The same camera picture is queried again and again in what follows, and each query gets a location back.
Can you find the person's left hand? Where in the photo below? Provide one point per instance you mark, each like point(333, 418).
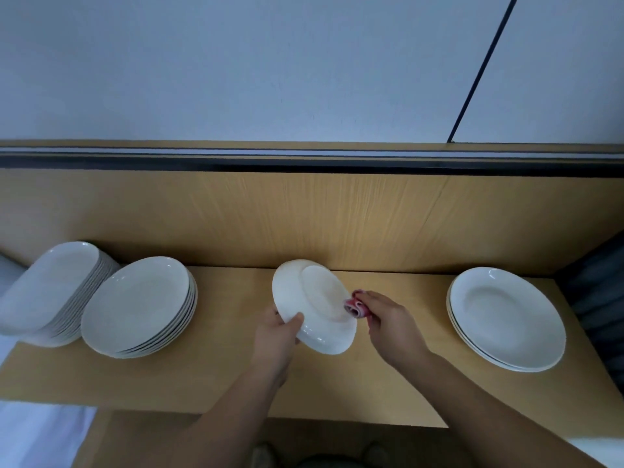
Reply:
point(276, 344)

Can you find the person's right hand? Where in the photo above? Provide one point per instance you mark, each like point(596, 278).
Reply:
point(395, 331)

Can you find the pink cleaning cloth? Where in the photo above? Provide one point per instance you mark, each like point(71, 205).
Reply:
point(356, 307)

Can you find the white glossy round plate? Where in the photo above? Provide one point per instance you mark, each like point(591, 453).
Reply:
point(317, 292)

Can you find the stack of white round plates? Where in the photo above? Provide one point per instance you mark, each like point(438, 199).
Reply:
point(512, 317)

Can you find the pile of white round plates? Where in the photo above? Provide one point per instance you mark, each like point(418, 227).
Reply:
point(135, 302)

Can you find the pile of white oblong plates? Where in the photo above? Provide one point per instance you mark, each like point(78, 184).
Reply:
point(44, 285)

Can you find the person's left forearm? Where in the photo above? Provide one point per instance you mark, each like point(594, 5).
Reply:
point(219, 429)

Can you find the person's right forearm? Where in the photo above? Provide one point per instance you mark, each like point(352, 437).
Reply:
point(502, 419)

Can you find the grey curtain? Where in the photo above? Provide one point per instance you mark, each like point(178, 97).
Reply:
point(597, 307)

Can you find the white bed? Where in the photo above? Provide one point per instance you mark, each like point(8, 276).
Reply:
point(44, 434)

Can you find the grey upholstered headboard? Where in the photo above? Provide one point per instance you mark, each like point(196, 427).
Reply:
point(10, 273)

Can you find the black wall rail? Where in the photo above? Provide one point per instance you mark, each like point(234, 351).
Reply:
point(292, 163)

